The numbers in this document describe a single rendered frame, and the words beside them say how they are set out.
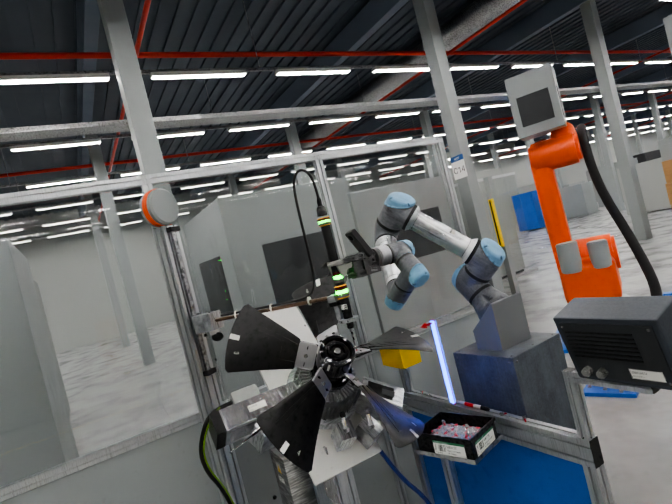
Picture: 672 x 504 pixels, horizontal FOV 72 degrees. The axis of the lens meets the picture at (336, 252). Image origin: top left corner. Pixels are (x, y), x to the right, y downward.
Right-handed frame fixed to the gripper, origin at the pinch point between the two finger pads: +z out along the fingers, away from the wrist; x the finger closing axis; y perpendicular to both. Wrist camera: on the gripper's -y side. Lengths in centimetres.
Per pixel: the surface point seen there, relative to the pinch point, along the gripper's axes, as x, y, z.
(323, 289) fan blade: 15.5, 9.3, -4.0
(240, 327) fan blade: 11.4, 13.4, 31.0
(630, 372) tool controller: -72, 41, -35
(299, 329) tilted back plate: 34.7, 23.9, 1.4
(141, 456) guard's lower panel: 70, 59, 67
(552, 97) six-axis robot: 140, -97, -354
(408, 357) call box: 21, 47, -38
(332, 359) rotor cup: -6.0, 29.7, 9.4
